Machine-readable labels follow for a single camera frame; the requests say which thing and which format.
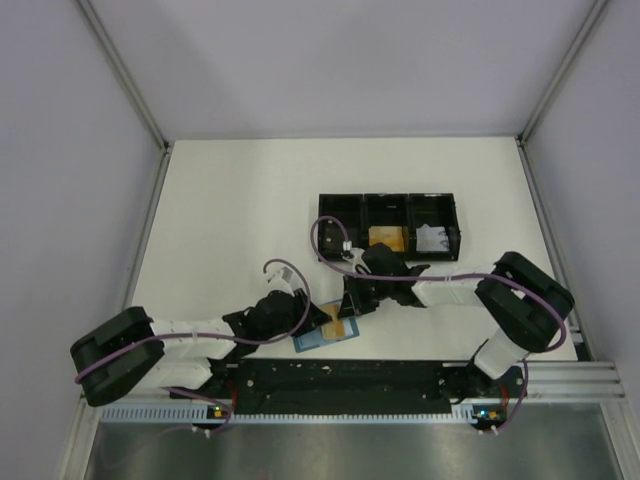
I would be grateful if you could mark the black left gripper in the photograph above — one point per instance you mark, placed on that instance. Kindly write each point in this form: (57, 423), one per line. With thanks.
(301, 305)

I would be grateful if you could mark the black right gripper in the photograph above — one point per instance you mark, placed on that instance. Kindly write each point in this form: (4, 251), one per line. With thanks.
(353, 304)

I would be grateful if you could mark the blue leather card holder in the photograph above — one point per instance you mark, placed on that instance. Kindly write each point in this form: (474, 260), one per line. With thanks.
(313, 339)

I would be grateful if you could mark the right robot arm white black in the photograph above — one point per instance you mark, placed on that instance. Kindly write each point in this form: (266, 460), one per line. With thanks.
(529, 306)

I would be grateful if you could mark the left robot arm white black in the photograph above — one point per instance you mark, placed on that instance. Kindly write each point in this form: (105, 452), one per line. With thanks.
(134, 352)

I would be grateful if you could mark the black VIP cards stack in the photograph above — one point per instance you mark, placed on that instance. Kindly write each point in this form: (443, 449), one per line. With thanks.
(332, 238)

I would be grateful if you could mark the gold cards stack in tray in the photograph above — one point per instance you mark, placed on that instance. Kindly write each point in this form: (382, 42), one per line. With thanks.
(391, 236)

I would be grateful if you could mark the silver cards stack in tray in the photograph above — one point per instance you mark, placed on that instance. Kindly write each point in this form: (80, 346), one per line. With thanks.
(432, 239)

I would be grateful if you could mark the black three-compartment tray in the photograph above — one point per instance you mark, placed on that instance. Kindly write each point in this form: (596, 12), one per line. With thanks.
(408, 210)

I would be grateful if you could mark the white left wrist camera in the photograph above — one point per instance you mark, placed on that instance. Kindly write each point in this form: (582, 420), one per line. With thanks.
(281, 280)

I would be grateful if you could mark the aluminium frame profile right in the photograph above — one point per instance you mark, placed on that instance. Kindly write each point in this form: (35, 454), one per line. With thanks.
(574, 382)

